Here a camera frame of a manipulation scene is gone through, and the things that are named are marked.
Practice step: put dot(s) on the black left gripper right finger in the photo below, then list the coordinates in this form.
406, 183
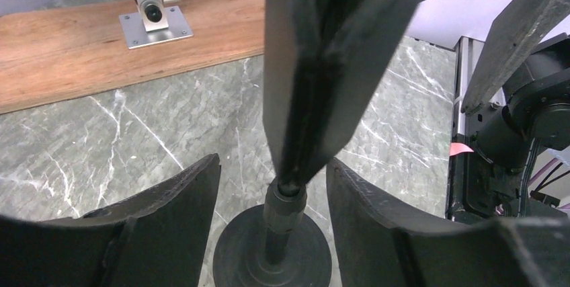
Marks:
381, 240

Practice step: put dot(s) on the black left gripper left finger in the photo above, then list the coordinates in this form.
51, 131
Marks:
157, 237

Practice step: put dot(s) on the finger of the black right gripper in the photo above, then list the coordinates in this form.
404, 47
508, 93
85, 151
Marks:
323, 61
512, 36

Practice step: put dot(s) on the black round-base mic stand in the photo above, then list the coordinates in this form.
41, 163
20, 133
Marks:
273, 244

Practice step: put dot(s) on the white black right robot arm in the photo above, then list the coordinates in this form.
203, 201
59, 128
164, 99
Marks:
527, 115

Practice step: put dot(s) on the wooden board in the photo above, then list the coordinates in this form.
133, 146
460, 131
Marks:
57, 54

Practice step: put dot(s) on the silver metal bracket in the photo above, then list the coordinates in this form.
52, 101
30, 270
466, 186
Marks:
155, 22

